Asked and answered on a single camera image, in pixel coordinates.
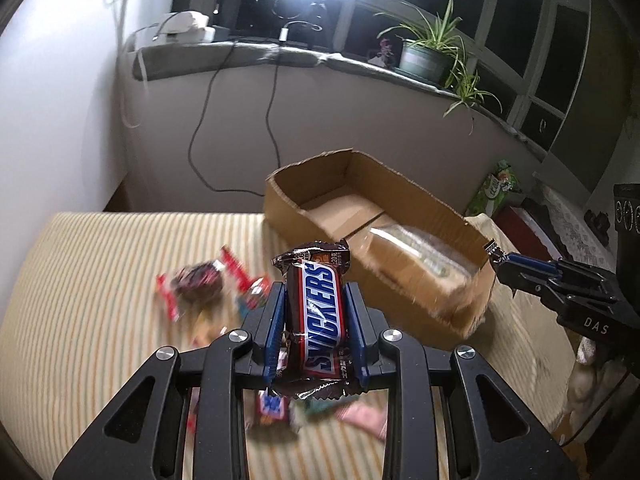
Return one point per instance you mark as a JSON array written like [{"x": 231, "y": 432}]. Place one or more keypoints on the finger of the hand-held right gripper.
[
  {"x": 540, "y": 262},
  {"x": 550, "y": 290}
]

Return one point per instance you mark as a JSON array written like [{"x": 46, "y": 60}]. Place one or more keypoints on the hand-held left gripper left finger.
[{"x": 275, "y": 330}]

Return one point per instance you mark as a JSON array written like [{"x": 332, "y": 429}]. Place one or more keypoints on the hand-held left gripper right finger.
[{"x": 356, "y": 330}]

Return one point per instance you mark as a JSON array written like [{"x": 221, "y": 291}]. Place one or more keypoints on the brown chocolate bar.
[{"x": 315, "y": 310}]

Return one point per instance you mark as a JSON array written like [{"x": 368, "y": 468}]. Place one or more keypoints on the red clear dried fruit packet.
[{"x": 197, "y": 280}]

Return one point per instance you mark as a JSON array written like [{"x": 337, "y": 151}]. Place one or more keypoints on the cardboard box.
[{"x": 400, "y": 185}]

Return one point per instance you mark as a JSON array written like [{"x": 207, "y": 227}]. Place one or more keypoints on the dark red box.
[{"x": 525, "y": 232}]

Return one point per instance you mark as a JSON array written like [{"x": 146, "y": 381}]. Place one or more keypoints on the small colourful snack packet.
[{"x": 255, "y": 296}]

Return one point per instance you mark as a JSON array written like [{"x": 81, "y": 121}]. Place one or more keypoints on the white lace cloth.
[{"x": 575, "y": 225}]

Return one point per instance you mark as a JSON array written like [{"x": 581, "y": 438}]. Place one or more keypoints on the small dark object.
[{"x": 597, "y": 222}]

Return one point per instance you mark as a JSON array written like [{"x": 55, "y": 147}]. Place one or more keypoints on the blue red snack packet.
[{"x": 272, "y": 407}]

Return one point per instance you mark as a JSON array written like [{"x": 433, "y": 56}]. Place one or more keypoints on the pink snack packet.
[{"x": 362, "y": 417}]

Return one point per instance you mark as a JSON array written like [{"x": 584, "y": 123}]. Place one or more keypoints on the green snack bag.
[{"x": 492, "y": 187}]

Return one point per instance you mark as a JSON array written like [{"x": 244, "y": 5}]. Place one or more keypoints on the clear wrapped biscuit packet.
[{"x": 420, "y": 250}]

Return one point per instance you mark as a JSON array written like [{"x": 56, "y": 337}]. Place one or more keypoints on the striped bed sheet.
[{"x": 100, "y": 310}]

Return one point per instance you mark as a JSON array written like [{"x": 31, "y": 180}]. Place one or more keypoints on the potted spider plant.
[{"x": 425, "y": 60}]

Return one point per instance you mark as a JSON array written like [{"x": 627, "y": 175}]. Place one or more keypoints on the white framed window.
[{"x": 515, "y": 25}]

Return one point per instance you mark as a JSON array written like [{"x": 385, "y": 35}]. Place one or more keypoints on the grey window sill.
[{"x": 200, "y": 57}]

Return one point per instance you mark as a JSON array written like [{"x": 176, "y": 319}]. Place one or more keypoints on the white device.
[{"x": 185, "y": 22}]

